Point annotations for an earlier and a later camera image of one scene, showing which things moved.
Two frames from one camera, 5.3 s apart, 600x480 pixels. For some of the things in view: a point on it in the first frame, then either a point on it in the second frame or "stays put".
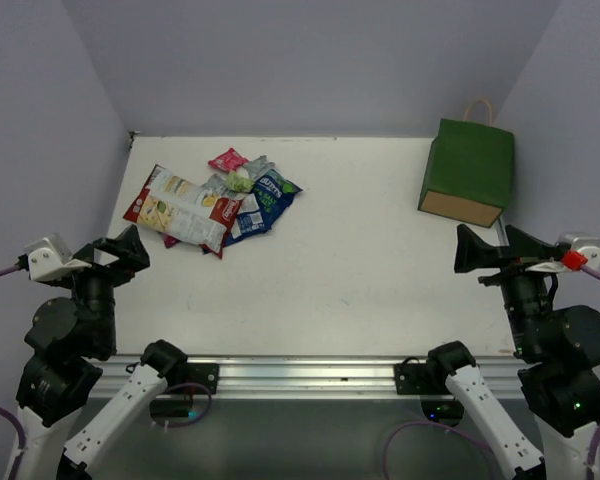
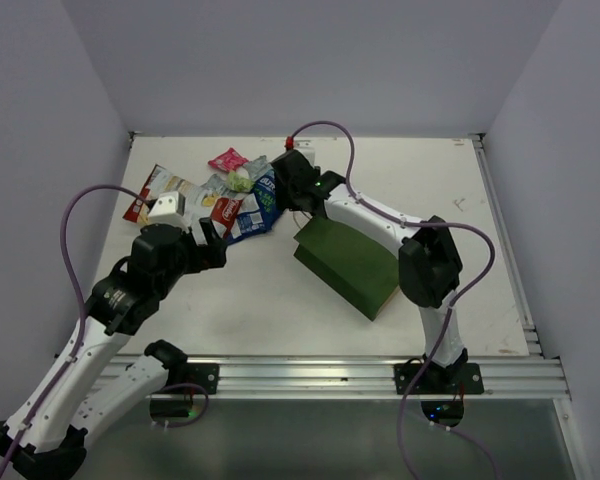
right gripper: (526, 254) to (286, 202)
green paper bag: (470, 168) to (356, 264)
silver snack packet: (258, 167) stays put
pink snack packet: (229, 160) stays put
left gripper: (130, 252) to (207, 255)
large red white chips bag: (182, 209) stays put
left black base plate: (206, 374) stays put
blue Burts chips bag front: (273, 193) stays put
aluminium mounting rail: (302, 376) stays put
